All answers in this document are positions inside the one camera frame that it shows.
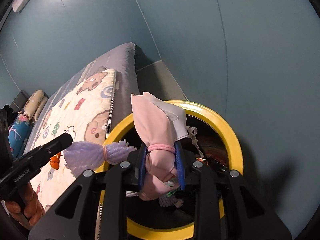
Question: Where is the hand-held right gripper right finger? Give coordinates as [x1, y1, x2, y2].
[175, 141, 292, 240]

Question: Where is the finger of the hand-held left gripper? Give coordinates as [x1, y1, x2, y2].
[30, 133, 73, 167]

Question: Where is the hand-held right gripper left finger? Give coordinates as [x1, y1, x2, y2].
[30, 142, 148, 240]

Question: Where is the green orange snack packet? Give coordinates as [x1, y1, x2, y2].
[165, 180, 180, 197]

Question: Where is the purple foam net bundle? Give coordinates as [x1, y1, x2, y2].
[62, 140, 137, 178]

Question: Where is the pink cloth bundle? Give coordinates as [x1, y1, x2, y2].
[131, 92, 204, 201]

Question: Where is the yellow rimmed trash bin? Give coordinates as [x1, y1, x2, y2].
[96, 100, 243, 239]

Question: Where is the person's left hand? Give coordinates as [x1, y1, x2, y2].
[5, 181, 46, 230]

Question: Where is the orange crumpled wrapper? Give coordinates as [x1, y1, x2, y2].
[49, 152, 62, 170]

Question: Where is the white foam net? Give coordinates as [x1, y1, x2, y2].
[159, 195, 183, 208]

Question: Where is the blue floral pillow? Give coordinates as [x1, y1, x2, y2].
[7, 114, 33, 158]

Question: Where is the bear printed blanket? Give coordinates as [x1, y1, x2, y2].
[22, 69, 118, 210]

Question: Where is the beige floral pillow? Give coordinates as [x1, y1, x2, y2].
[24, 90, 48, 120]

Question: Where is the grey headboard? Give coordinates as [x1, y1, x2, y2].
[12, 90, 28, 113]

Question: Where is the black cloth pile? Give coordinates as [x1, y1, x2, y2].
[0, 104, 16, 114]

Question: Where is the grey bed mattress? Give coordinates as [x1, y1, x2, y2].
[19, 42, 140, 155]

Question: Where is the grey bed frame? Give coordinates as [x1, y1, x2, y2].
[136, 60, 186, 105]

